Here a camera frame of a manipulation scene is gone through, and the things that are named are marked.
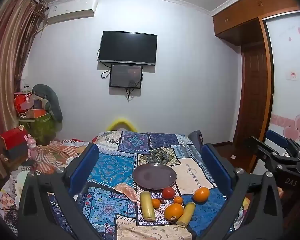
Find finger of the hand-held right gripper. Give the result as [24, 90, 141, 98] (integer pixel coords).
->
[267, 129, 300, 158]
[244, 136, 300, 167]

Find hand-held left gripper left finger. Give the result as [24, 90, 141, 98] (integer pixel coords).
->
[16, 142, 118, 240]

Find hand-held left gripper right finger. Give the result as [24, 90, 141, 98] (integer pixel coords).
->
[201, 143, 284, 240]

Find peeled pomelo segment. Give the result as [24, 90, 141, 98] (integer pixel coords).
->
[114, 183, 138, 202]

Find red tomato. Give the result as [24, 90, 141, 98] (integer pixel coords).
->
[162, 187, 176, 200]

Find short sugarcane piece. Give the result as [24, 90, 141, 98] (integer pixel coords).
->
[177, 202, 196, 228]

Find large orange with sticker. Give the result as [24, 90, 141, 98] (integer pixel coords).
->
[164, 203, 185, 222]

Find dark round plate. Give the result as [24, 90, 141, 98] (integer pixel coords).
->
[132, 163, 177, 190]

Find long sugarcane piece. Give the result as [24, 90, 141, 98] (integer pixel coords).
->
[140, 191, 156, 222]

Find patchwork printed blanket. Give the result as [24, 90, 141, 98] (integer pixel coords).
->
[47, 130, 243, 240]

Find striped orange white cloth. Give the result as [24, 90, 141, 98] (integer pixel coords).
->
[37, 139, 90, 175]

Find brown wooden door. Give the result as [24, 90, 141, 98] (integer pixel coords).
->
[234, 45, 268, 153]

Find yellow curved cushion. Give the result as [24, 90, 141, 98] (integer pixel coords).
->
[106, 117, 138, 132]

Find pink bunny toy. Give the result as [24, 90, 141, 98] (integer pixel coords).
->
[24, 134, 38, 160]

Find green patterned box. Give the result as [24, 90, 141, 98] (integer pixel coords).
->
[18, 112, 58, 143]

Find orange flat box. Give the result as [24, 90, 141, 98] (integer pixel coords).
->
[26, 109, 47, 118]

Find dark box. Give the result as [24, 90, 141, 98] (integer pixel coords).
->
[2, 144, 29, 159]

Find grey plush pillow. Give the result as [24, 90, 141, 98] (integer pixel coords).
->
[32, 84, 63, 123]

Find red box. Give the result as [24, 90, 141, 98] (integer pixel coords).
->
[0, 127, 28, 147]

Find floral bedsheet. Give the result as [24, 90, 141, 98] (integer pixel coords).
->
[0, 170, 50, 233]

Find red gift bags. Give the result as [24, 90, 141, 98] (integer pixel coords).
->
[14, 92, 32, 113]

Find wooden overhead cabinet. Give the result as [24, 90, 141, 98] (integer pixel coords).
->
[212, 0, 300, 47]

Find striped curtain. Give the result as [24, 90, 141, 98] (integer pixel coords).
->
[0, 0, 48, 180]

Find white air conditioner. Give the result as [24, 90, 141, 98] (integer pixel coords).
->
[46, 0, 98, 25]

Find small black wall monitor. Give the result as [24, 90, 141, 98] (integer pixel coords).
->
[109, 64, 143, 88]

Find black wall television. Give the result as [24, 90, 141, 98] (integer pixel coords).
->
[98, 31, 158, 66]

